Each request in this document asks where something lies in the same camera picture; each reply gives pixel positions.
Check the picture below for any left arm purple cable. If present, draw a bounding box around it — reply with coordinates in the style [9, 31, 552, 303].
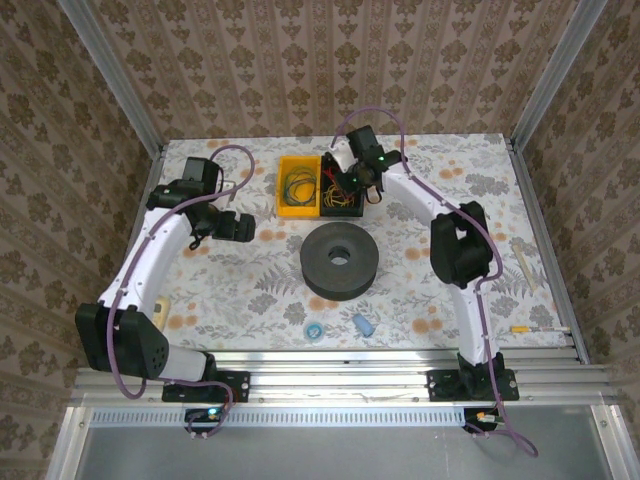
[107, 144, 257, 441]

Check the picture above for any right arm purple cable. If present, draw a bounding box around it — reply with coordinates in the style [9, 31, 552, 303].
[332, 106, 541, 459]

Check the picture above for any floral tablecloth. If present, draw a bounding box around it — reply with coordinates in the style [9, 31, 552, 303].
[159, 133, 569, 351]

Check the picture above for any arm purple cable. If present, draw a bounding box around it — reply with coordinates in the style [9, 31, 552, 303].
[332, 106, 541, 459]
[107, 144, 257, 441]

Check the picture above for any beige plastic piece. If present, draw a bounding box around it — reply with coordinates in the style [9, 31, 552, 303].
[152, 295, 172, 332]

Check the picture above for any green cable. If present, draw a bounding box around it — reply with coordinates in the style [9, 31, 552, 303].
[281, 167, 319, 206]

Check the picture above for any black plastic bin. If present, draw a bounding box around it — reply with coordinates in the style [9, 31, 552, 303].
[319, 152, 365, 218]

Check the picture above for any grey slotted cable duct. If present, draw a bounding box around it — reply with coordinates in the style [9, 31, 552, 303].
[89, 409, 466, 427]

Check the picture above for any aluminium side rail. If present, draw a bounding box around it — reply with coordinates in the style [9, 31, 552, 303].
[504, 134, 591, 366]

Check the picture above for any grey perforated cable spool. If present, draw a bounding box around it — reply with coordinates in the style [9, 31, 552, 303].
[299, 221, 380, 301]

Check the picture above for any aluminium frame post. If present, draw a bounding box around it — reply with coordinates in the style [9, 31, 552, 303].
[57, 0, 166, 152]
[509, 0, 609, 146]

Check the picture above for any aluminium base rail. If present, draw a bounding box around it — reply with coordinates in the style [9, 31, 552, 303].
[69, 349, 621, 409]

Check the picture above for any yellow cable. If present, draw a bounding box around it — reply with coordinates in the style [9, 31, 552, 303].
[325, 188, 360, 211]
[324, 187, 359, 211]

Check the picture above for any small electronics board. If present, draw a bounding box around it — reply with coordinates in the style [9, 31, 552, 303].
[184, 407, 224, 434]
[462, 408, 501, 434]

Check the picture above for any red cable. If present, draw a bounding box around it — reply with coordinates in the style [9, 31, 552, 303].
[323, 169, 351, 199]

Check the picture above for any yellow plastic bin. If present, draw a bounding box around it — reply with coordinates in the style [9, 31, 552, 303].
[277, 155, 322, 219]

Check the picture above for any yellow white pen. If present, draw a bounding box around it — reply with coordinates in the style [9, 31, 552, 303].
[509, 324, 571, 334]

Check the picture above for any grey metal panel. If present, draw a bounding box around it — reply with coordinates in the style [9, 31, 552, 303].
[74, 424, 609, 480]

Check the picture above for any beige wooden stick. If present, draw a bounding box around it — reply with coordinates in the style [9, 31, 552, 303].
[509, 238, 536, 289]

